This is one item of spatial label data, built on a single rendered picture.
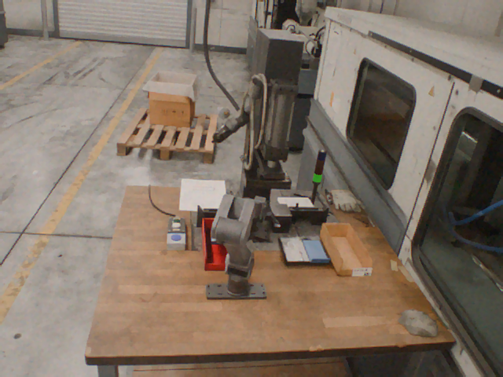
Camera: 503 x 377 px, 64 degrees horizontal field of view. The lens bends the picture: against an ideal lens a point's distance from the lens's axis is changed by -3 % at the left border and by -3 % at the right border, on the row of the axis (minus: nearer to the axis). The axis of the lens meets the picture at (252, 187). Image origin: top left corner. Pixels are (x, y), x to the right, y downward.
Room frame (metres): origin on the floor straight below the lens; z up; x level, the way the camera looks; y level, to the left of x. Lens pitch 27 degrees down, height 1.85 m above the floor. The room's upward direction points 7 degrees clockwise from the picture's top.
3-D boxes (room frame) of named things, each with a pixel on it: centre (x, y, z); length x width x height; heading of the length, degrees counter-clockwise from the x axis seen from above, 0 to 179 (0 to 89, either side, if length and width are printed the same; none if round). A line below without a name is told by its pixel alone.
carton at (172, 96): (4.85, 1.06, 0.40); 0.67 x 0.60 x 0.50; 3
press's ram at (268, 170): (1.56, -0.04, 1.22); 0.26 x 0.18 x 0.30; 11
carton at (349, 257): (1.35, -0.39, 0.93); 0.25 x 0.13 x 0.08; 11
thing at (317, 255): (1.32, -0.27, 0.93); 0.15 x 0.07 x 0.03; 11
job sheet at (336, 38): (3.13, -0.46, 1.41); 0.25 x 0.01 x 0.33; 8
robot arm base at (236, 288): (1.07, 0.01, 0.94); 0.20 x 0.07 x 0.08; 101
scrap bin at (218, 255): (1.29, 0.10, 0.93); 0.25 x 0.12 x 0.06; 11
